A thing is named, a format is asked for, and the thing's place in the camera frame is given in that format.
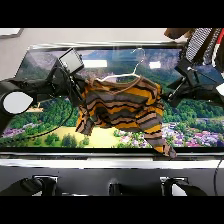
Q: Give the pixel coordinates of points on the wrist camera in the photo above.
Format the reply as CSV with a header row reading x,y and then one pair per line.
x,y
186,68
71,60

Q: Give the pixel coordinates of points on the black white checked garment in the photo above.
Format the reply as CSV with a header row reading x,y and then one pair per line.
x,y
196,46

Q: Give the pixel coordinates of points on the brown garment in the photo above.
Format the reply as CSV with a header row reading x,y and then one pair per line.
x,y
176,32

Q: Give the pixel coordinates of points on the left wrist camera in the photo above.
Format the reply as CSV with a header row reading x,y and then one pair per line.
x,y
71,60

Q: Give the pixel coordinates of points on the yellow striped sweater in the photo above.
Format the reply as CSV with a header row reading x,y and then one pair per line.
x,y
123,106

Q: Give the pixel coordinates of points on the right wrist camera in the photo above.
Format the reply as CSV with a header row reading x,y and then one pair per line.
x,y
186,68

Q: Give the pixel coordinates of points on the white clothes hanger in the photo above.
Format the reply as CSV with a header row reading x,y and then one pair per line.
x,y
116,76

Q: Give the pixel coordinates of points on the heap of clothes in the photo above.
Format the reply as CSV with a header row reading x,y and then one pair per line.
x,y
220,50

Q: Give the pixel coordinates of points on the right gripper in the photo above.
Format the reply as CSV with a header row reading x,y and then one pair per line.
x,y
185,90

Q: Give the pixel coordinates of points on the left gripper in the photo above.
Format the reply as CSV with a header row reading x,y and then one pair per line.
x,y
77,90

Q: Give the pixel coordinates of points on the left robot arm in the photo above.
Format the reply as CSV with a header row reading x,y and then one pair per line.
x,y
20,90

